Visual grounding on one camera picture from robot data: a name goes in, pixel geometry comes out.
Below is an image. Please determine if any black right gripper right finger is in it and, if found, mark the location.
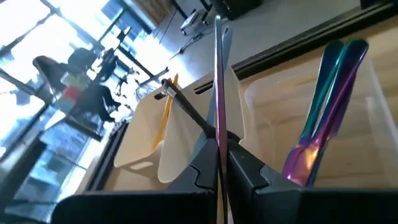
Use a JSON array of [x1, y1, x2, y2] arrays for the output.
[[226, 139, 398, 224]]

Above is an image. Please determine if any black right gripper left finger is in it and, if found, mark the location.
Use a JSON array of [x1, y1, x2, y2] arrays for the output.
[[51, 138, 220, 224]]

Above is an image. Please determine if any yellow silicone spatula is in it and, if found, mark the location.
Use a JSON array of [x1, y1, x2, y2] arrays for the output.
[[152, 73, 180, 150]]

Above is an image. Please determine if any black slotted spoon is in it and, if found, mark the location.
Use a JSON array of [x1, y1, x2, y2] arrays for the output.
[[160, 78, 240, 141]]

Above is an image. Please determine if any iridescent rainbow knife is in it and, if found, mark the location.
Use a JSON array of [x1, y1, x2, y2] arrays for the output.
[[323, 90, 355, 141], [306, 39, 370, 187]]

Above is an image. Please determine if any iridescent rainbow spoon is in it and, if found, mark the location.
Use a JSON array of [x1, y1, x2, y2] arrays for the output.
[[213, 14, 230, 224], [282, 39, 345, 187]]

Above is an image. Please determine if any white plastic bin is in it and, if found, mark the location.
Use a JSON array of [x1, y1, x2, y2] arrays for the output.
[[157, 67, 246, 184], [113, 90, 175, 178]]

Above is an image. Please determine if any clear plastic bin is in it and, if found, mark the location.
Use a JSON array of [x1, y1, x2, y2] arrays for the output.
[[239, 52, 398, 190]]

